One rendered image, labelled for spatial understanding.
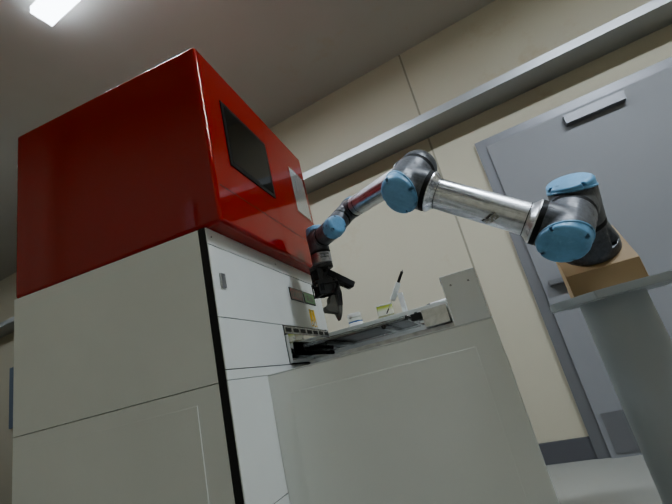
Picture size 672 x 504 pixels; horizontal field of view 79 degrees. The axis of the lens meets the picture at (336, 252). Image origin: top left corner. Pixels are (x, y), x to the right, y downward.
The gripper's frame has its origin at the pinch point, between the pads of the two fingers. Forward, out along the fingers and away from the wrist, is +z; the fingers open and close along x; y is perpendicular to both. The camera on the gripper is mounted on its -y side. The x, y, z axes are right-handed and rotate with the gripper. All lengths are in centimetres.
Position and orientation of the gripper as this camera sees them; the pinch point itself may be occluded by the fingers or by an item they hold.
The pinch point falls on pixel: (340, 316)
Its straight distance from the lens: 147.4
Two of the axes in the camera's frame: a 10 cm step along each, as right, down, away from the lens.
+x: 3.6, -3.7, -8.6
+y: -9.0, 0.9, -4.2
